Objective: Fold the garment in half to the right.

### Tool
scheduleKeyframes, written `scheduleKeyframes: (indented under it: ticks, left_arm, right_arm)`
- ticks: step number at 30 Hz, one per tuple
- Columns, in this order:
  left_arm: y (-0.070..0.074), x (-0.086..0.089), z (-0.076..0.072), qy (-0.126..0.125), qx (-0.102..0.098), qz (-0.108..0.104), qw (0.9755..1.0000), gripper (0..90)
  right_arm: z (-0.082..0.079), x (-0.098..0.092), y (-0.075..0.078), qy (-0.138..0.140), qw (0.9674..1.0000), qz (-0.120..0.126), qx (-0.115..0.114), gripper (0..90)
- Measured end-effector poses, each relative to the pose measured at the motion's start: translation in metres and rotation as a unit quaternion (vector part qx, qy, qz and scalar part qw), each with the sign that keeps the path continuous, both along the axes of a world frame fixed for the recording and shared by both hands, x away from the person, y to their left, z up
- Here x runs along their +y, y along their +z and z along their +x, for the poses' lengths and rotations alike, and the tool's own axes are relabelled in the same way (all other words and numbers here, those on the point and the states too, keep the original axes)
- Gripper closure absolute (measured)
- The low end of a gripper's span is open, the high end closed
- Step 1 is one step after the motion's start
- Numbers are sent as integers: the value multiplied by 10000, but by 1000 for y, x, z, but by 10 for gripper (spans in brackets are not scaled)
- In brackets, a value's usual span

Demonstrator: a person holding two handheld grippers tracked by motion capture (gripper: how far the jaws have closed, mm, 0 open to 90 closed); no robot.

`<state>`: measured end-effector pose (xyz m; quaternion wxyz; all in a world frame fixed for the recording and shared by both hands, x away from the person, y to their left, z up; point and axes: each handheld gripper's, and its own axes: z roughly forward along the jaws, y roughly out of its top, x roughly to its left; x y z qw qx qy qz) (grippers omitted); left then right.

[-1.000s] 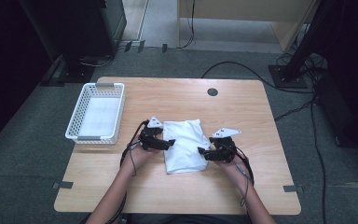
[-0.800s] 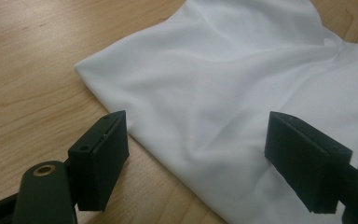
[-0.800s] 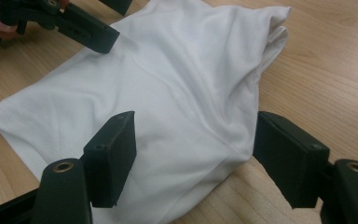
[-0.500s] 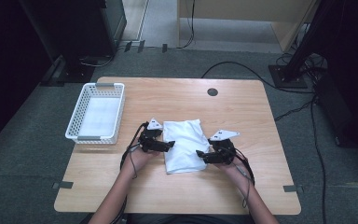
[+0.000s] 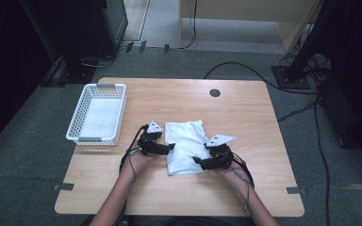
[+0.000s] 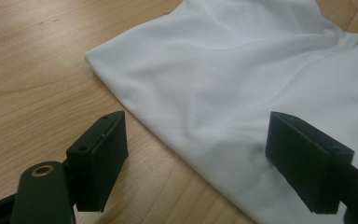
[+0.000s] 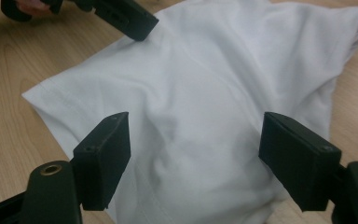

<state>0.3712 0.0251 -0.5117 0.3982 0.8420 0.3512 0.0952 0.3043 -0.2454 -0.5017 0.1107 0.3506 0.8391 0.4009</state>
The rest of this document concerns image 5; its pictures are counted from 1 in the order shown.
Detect black square stand base plate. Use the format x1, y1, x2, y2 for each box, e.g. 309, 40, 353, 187
271, 64, 312, 90

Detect short black floor cable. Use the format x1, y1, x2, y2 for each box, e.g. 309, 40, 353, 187
276, 99, 320, 123

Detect black stand base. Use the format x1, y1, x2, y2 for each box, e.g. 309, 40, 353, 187
41, 56, 97, 88

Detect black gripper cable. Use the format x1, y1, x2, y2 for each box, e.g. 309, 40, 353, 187
229, 152, 255, 213
112, 124, 149, 226

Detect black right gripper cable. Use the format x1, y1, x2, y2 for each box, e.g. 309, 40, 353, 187
229, 152, 255, 213

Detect tangle of black cables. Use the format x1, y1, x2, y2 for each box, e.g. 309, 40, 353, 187
278, 52, 332, 78

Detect white plastic mesh basket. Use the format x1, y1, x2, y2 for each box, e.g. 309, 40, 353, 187
65, 83, 127, 146

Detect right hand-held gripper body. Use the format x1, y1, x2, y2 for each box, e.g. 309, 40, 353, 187
205, 135, 237, 170

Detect thin black floor cable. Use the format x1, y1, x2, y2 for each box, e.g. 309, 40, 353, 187
313, 97, 332, 226

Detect black slanted stand pole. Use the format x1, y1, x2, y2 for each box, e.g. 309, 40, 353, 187
287, 0, 333, 81

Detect long black floor cable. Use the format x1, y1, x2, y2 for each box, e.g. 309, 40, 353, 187
203, 61, 320, 96

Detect person's right hand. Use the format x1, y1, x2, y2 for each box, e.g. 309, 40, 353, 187
215, 161, 254, 193

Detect person's dark lap clothing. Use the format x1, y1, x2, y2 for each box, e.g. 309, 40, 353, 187
81, 215, 255, 226

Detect white T-shirt with blue print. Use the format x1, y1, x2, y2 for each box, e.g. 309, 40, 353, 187
164, 120, 213, 176

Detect dark equipment box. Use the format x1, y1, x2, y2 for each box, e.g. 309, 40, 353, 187
319, 73, 362, 154

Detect grey tape strip on table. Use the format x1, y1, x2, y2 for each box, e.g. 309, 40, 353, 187
52, 183, 75, 192
286, 186, 308, 195

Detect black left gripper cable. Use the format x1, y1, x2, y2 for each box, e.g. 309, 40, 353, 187
112, 124, 149, 226

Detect dark cabinet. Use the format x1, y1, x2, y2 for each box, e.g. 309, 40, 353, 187
18, 0, 129, 64

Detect person's left hand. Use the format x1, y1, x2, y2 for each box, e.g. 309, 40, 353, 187
121, 150, 158, 181

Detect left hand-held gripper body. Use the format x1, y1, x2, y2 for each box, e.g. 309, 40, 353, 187
137, 121, 164, 156

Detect black hanging cable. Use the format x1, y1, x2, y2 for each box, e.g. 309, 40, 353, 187
178, 0, 199, 50

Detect light wooden desk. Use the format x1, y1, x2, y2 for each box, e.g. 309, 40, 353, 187
178, 0, 324, 54

